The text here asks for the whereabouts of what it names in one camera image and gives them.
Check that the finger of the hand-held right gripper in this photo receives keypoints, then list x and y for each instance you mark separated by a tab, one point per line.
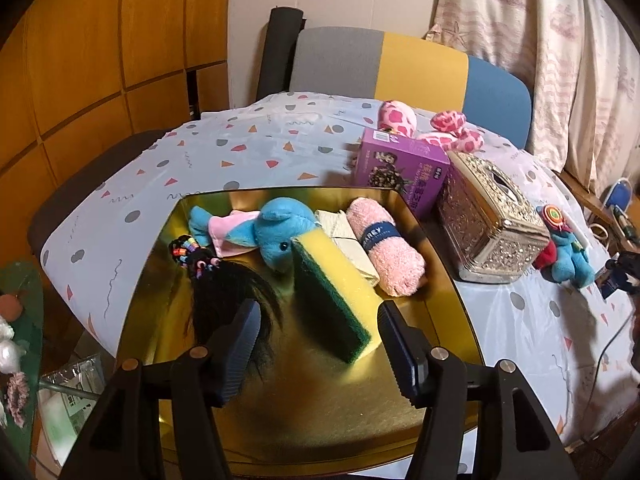
631	272

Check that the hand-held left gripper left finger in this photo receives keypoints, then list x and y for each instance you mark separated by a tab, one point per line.
240	350

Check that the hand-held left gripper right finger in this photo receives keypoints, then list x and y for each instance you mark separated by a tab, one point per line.
400	355

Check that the blue tissue packet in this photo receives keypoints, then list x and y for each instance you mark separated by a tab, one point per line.
612	286

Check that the black hairpiece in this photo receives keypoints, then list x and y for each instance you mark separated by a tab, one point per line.
220	300

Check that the blue plush with lollipop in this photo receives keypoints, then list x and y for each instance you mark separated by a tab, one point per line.
567	260

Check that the yellow green sponge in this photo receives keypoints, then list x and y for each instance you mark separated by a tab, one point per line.
330	300

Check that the gold tray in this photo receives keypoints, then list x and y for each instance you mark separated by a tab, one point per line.
320	410

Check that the pink towel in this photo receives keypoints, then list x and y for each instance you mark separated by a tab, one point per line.
390	255

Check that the blue elephant plush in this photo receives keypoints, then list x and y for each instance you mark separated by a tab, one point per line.
277	230

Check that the beige cloth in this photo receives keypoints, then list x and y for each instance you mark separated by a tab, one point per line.
345	240

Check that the black green tool bag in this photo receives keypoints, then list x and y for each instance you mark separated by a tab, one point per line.
625	222

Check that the blue folding chair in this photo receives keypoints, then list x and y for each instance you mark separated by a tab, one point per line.
620	192

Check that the wooden side table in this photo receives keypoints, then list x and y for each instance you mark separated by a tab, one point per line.
582	195

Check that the silver ornate tissue box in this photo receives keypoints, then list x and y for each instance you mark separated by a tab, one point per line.
490	230

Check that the clear plastic packet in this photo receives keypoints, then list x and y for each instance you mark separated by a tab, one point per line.
70	400

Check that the purple box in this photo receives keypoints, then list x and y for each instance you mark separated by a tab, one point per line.
395	170

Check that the glass side table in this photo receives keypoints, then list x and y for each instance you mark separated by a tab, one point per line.
25	285

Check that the pink fuzzy ornament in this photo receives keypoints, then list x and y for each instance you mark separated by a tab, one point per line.
19	395

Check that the cream printed curtain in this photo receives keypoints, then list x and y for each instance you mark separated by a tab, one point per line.
550	60

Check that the white round ornament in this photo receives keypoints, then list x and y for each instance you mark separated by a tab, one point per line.
9	355

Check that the orange round ornament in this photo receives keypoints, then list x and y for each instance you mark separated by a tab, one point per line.
9	307

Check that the pink spotted giraffe plush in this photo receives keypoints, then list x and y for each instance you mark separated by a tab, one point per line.
397	117

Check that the grey yellow blue chair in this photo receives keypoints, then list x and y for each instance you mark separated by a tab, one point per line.
420	65

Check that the wooden wardrobe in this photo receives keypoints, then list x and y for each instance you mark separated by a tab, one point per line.
100	60

